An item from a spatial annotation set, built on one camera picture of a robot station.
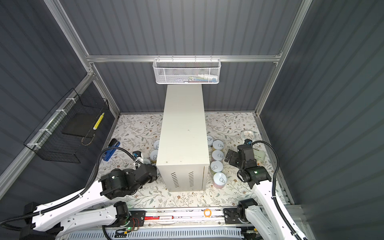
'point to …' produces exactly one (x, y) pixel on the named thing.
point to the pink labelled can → (219, 180)
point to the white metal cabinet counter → (183, 160)
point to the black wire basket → (59, 135)
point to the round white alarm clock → (248, 134)
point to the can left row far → (156, 145)
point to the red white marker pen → (158, 217)
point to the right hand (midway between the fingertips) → (237, 156)
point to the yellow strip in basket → (100, 119)
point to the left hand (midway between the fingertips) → (152, 170)
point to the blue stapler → (107, 154)
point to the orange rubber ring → (206, 216)
